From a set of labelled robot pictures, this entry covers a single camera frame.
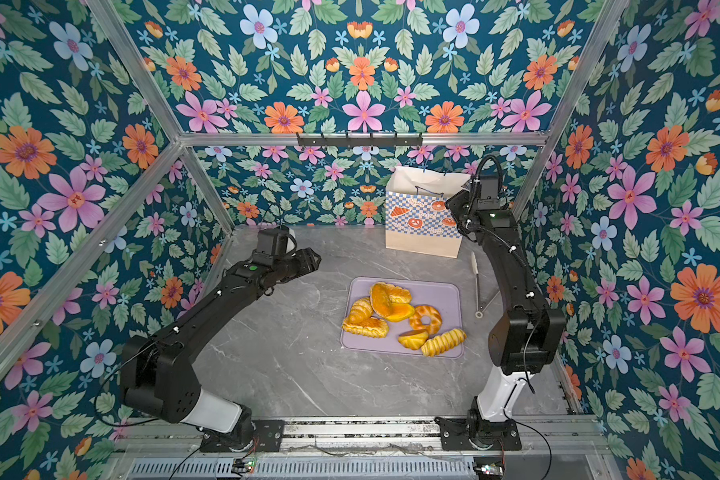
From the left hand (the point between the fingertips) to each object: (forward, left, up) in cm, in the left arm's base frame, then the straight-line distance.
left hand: (318, 252), depth 83 cm
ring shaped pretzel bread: (-10, -29, -19) cm, 37 cm away
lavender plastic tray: (-3, -39, -23) cm, 46 cm away
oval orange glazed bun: (-11, -23, -18) cm, 31 cm away
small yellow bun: (-21, -26, -16) cm, 37 cm away
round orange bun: (-9, -17, -13) cm, 23 cm away
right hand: (+9, -39, +9) cm, 41 cm away
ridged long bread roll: (-22, -34, -17) cm, 44 cm away
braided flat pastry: (-15, -15, -18) cm, 28 cm away
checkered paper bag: (+16, -31, -3) cm, 35 cm away
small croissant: (-11, -11, -15) cm, 22 cm away
